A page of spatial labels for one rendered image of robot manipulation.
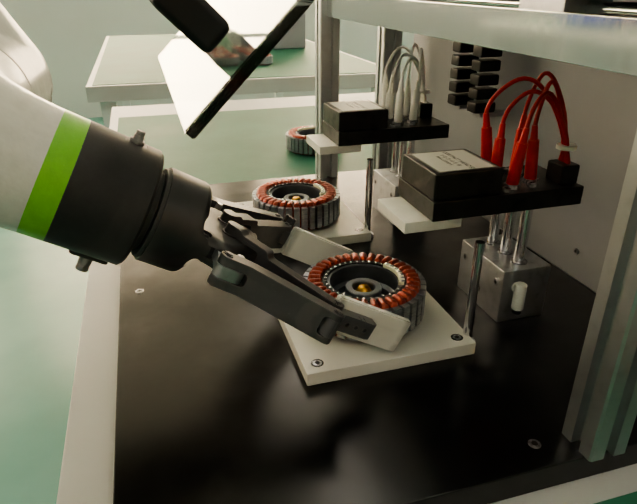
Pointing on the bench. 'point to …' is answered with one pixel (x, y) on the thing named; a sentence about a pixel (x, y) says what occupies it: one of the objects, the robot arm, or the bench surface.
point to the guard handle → (195, 21)
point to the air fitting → (518, 297)
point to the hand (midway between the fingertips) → (360, 291)
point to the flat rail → (518, 30)
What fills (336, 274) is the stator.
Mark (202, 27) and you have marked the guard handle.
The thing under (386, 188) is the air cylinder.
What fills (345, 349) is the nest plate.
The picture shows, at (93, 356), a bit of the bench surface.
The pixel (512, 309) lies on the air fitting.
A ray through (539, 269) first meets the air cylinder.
